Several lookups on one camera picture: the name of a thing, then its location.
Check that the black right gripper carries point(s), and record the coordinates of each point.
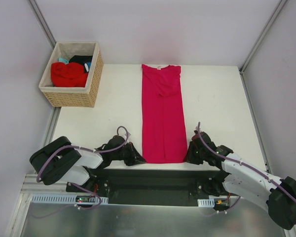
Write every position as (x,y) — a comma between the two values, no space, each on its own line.
(192,156)

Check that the aluminium frame rail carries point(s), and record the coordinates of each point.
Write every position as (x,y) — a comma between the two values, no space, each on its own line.
(30,185)

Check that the magenta pink t shirt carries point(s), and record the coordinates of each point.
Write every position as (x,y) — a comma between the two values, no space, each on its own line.
(164,138)

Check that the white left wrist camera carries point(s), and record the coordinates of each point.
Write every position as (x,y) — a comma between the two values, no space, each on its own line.
(126,134)

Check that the black t shirt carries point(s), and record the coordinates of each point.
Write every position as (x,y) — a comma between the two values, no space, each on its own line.
(84,60)

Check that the left white cable duct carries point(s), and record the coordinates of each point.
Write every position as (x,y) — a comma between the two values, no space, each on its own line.
(64,199)

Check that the white cable duct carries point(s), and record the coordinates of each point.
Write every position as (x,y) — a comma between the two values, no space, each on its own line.
(64,199)
(206,203)

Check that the left aluminium frame post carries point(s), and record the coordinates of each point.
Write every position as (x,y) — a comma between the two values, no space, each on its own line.
(42,22)

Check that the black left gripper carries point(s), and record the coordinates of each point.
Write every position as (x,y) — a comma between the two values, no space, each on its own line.
(132,155)

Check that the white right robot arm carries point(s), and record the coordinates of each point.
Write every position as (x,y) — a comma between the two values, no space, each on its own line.
(275,195)

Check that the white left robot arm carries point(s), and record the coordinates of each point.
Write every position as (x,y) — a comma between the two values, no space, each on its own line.
(60,157)

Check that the right aluminium frame post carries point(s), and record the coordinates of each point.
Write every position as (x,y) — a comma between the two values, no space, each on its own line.
(263,34)

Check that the red t shirt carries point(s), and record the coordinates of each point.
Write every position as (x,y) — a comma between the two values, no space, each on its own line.
(68,75)

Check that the aluminium frame post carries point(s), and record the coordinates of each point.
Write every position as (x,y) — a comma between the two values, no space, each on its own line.
(263,34)
(42,22)

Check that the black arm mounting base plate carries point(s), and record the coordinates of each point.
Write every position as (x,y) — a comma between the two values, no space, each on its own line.
(156,187)

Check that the right white cable duct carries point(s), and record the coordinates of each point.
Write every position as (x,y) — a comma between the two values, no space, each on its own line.
(206,203)

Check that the wicker basket with liner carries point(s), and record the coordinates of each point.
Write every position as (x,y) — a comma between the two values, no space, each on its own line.
(73,96)

